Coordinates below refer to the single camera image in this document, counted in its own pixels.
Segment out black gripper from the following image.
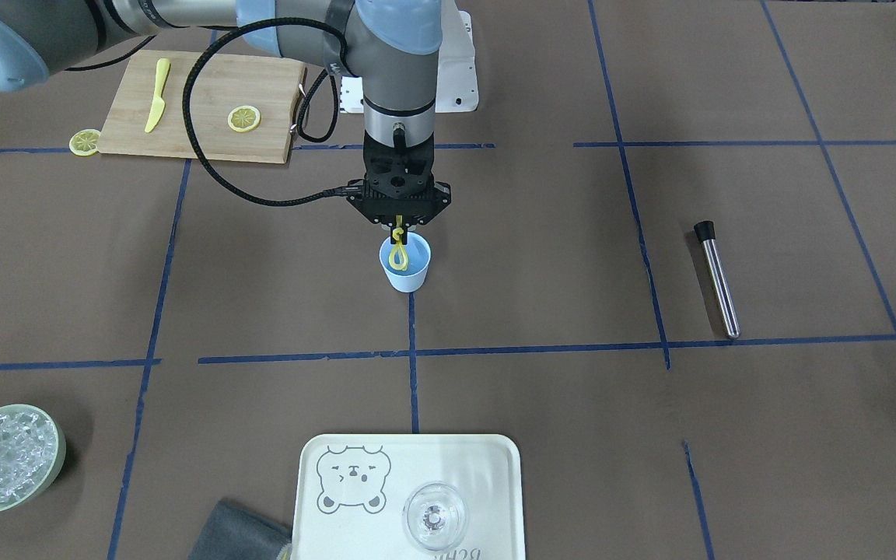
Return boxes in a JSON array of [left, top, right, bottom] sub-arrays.
[[345, 135, 452, 246]]

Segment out yellow lemon slice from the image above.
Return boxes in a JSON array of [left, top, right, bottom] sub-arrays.
[[387, 214, 409, 271]]

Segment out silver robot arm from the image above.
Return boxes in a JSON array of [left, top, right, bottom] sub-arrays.
[[0, 1, 451, 244]]

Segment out light blue plastic cup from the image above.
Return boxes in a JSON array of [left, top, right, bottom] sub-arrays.
[[378, 231, 432, 293]]

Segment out lemon slice beside board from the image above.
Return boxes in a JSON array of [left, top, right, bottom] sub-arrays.
[[68, 128, 102, 157]]

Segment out wooden cutting board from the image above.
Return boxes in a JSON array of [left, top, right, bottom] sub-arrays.
[[97, 50, 306, 164]]

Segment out cream bear tray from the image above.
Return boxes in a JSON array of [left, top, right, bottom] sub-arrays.
[[292, 435, 527, 559]]

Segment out yellow plastic knife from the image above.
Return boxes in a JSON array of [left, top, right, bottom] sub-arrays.
[[145, 58, 171, 134]]

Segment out clear wine glass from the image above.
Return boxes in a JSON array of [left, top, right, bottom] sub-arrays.
[[401, 481, 469, 554]]

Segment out steel muddler black cap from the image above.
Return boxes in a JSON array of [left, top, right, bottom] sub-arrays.
[[693, 220, 742, 340]]

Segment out grey folded cloth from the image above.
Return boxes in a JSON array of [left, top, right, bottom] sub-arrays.
[[188, 499, 292, 559]]

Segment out green bowl of ice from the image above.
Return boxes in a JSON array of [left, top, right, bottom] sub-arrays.
[[0, 404, 67, 513]]

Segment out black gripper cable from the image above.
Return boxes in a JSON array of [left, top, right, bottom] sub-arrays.
[[182, 17, 363, 208]]

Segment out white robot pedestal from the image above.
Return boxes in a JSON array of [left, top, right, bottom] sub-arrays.
[[339, 1, 479, 114]]

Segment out metal board handle loop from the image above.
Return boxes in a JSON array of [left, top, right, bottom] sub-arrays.
[[289, 79, 309, 138]]

